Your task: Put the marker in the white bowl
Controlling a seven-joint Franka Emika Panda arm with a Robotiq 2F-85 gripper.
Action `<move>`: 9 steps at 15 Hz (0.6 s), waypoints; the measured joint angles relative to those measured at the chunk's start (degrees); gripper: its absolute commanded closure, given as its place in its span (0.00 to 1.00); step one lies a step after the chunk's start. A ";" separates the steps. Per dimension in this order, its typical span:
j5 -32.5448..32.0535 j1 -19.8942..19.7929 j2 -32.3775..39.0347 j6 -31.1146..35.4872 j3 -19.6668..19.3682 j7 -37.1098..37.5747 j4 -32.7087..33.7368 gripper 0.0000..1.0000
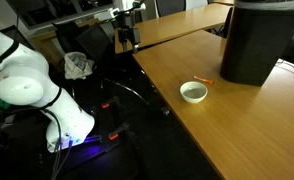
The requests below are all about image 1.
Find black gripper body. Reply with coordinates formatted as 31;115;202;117
84;106;118;145

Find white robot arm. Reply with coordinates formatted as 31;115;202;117
0;32;95;153

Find white bowl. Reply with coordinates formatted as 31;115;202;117
180;81;208;103

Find orange marker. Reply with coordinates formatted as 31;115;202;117
193;76;214;85

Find white crumpled bag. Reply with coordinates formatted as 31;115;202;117
64;52;95;80

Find black office chair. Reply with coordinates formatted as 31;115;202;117
53;22;114;71

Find far wooden table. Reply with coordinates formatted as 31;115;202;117
114;2;235;55

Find dark chair behind far table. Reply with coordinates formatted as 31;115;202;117
155;0;186;17

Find large black bin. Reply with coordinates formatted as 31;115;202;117
220;0;294;86

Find grey cables on robot arm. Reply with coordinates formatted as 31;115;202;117
36;108;75;180

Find black camera on clamp mount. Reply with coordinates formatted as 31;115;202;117
94;0;147;54

